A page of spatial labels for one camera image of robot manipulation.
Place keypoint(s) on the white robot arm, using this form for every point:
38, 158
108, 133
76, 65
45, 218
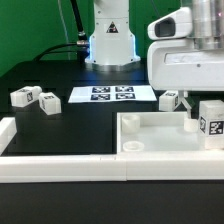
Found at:
113, 46

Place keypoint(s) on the white L-shaped obstacle fence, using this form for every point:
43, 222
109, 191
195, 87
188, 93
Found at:
112, 167

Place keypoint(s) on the white square tabletop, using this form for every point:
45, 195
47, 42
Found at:
162, 136

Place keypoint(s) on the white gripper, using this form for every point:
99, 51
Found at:
177, 65

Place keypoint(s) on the white sheet with fiducial tags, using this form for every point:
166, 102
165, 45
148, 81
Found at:
112, 94

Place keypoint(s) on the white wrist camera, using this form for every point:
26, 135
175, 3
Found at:
175, 25

